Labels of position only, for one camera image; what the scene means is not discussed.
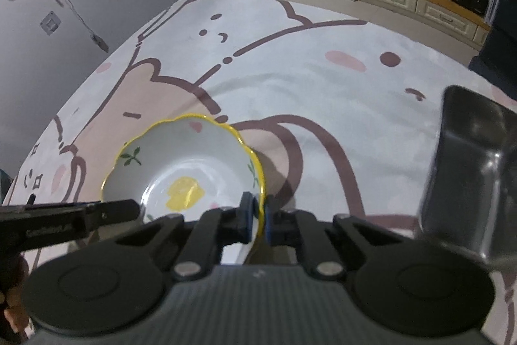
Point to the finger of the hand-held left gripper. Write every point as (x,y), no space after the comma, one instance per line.
(113,212)

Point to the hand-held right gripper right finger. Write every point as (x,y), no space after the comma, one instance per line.
(271,221)

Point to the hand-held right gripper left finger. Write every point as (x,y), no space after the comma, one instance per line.
(247,217)

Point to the floral bowl with yellow rim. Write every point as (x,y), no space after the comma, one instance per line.
(190,155)

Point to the rectangular steel container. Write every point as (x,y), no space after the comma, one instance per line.
(468,175)

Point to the person's left hand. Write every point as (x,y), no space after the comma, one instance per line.
(14,280)

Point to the cartoon bear tablecloth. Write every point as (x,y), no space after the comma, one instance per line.
(282,86)

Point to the navy blue chair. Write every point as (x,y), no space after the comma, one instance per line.
(499,54)

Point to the wall socket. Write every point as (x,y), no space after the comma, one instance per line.
(50,23)

